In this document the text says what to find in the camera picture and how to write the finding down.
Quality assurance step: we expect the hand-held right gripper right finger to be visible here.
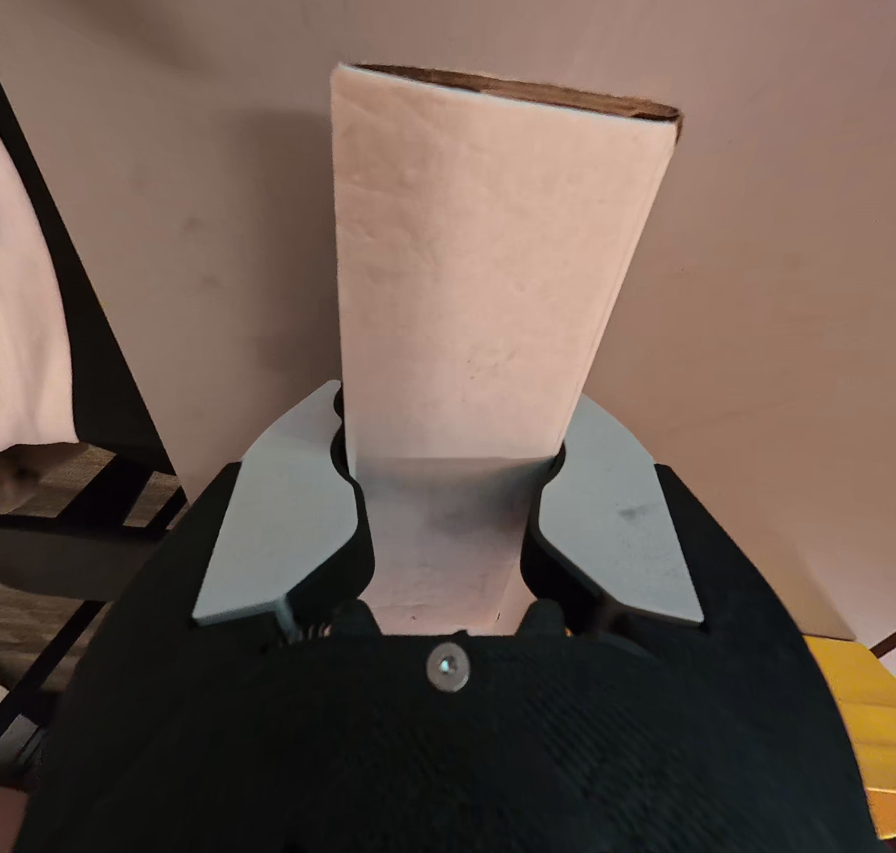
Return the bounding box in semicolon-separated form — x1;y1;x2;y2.
524;393;705;626

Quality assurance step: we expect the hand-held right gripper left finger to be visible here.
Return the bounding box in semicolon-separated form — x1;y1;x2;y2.
191;379;375;626

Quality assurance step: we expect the white cardboard box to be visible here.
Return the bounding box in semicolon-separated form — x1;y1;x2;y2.
329;62;684;636

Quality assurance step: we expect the black office chair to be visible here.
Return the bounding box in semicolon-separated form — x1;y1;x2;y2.
0;447;190;787

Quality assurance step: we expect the person's white shirt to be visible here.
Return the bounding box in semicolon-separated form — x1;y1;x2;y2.
0;139;79;451

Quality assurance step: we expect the yellow plastic bin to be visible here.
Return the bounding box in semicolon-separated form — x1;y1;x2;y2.
805;635;896;841

